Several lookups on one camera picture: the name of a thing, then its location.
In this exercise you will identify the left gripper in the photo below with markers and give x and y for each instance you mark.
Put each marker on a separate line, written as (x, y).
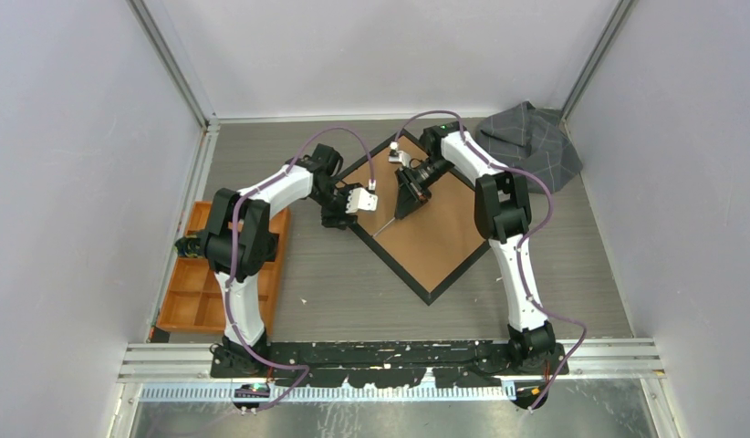
(339, 220)

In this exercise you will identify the black picture frame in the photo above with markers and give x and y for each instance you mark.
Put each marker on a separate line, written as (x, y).
(432, 248)

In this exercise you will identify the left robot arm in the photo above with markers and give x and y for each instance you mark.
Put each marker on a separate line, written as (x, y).
(237, 241)

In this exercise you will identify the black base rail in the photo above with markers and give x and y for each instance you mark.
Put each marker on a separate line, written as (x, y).
(452, 364)

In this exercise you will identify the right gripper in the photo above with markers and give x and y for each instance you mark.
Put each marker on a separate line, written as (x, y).
(411, 195)

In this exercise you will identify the orange wooden divided tray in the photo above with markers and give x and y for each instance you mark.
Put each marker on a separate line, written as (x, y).
(193, 300)

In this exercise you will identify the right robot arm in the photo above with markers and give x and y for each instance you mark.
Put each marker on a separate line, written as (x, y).
(502, 216)

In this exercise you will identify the grey checked cloth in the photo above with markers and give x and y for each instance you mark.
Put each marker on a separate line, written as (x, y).
(531, 139)

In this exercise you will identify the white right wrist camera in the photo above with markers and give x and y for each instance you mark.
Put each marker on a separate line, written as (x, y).
(398, 156)

